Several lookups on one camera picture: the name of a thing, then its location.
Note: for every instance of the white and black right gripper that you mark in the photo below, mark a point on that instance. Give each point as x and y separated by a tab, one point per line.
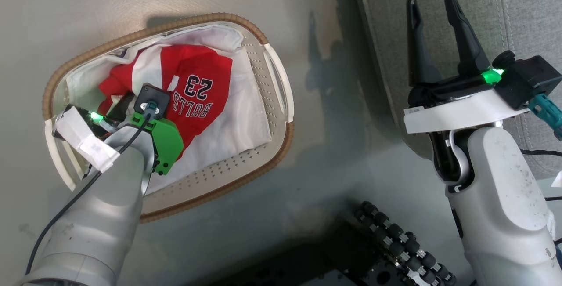
456	108

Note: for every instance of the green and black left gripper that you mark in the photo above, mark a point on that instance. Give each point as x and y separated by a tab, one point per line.
167	143

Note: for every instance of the red Bulls 23 jersey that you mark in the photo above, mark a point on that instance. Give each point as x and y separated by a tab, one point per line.
197	88

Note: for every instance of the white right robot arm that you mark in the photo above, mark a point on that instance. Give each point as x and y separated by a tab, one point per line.
500	198

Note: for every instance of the grey fabric sofa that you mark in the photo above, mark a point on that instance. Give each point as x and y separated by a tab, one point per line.
505	13

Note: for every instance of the white cloth garment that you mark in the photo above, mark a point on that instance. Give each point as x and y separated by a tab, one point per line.
239	119

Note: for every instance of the white laundry basket brown rim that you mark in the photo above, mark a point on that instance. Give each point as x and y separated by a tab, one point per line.
263	154

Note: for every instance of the black omni wheel with rollers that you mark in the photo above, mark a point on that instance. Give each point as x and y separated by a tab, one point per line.
399	242

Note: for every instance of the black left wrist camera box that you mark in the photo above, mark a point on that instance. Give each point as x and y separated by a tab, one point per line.
151	98

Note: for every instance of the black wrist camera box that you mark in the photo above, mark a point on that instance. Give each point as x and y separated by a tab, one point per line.
151	98
529	79

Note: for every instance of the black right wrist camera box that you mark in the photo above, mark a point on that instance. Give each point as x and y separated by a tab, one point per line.
529	79

